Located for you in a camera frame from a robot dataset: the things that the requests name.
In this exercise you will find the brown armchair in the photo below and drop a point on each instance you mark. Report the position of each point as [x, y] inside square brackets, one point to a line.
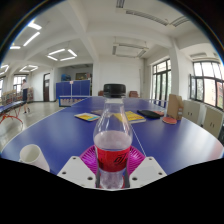
[100, 93]
[133, 94]

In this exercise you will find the white cabinet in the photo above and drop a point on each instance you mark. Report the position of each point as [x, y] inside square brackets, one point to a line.
[213, 121]
[191, 111]

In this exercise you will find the yellow and blue booklet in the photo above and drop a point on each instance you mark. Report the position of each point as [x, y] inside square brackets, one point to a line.
[86, 117]

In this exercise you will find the person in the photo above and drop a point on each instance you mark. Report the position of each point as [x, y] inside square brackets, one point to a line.
[25, 95]

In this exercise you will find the dark door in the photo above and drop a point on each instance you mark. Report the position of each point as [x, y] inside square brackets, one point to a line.
[46, 87]

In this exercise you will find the grey flat booklet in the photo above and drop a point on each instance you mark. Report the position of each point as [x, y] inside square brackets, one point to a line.
[97, 112]

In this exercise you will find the tall black-framed window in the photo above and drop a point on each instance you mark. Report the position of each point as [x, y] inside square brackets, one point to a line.
[161, 81]

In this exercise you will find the red-legged blue table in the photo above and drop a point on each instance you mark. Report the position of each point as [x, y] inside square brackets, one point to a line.
[10, 107]

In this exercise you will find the blue partition boards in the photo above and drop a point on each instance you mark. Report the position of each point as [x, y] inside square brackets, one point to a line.
[71, 89]

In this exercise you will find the ceiling lights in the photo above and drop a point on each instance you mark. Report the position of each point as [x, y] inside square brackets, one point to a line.
[61, 55]

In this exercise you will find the clear red-labelled water bottle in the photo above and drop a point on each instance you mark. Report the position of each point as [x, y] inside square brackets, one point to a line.
[112, 146]

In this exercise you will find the brown cardboard box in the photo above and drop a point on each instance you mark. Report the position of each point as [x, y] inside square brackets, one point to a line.
[174, 107]

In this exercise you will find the white mug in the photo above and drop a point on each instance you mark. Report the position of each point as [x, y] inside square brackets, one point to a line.
[33, 156]

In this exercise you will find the wide black-framed window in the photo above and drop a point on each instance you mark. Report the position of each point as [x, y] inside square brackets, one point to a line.
[206, 85]

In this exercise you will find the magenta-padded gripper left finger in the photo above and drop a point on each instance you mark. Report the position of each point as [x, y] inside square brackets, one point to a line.
[88, 160]

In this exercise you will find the ceiling air conditioner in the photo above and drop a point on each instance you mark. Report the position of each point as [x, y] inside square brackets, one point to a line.
[130, 50]

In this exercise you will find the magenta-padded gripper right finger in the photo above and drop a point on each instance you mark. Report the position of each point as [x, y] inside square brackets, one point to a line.
[136, 161]

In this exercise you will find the yellow book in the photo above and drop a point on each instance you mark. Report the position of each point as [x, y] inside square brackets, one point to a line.
[136, 117]

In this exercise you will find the red table tennis paddle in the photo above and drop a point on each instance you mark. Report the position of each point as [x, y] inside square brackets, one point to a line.
[169, 120]

